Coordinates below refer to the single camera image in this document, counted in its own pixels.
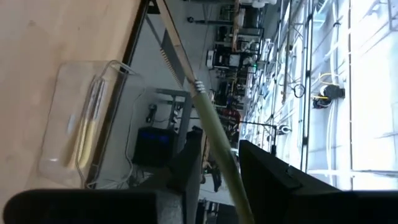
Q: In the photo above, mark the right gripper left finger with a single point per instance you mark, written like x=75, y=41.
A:
x=93, y=205

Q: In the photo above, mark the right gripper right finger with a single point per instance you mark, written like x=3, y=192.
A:
x=295, y=199

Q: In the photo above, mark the clear plastic bin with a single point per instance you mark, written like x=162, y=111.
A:
x=56, y=140

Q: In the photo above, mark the hazard-striped black ramp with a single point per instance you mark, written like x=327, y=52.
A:
x=172, y=62

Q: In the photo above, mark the black aluminium table frame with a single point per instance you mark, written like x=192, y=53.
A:
x=133, y=40

